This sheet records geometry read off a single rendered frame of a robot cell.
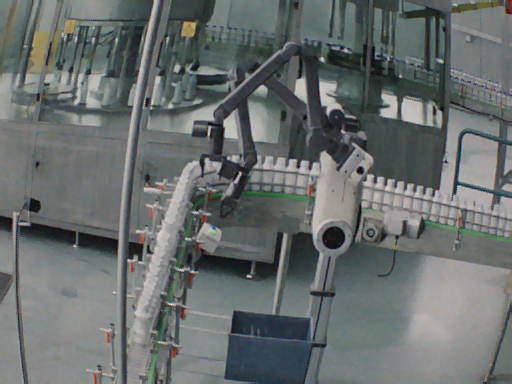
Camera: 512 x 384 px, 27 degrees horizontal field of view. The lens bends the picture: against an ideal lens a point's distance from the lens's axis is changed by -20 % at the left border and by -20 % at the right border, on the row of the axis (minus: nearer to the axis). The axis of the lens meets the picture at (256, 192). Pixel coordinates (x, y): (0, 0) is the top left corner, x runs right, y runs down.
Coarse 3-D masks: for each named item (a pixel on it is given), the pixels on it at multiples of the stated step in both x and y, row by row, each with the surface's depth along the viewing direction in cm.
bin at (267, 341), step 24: (192, 312) 477; (240, 312) 482; (240, 336) 452; (264, 336) 484; (288, 336) 484; (312, 336) 458; (216, 360) 482; (240, 360) 455; (264, 360) 454; (288, 360) 454
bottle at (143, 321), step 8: (144, 304) 404; (136, 312) 406; (144, 312) 405; (136, 320) 406; (144, 320) 405; (136, 328) 406; (144, 328) 405; (136, 336) 407; (144, 336) 406; (144, 344) 407
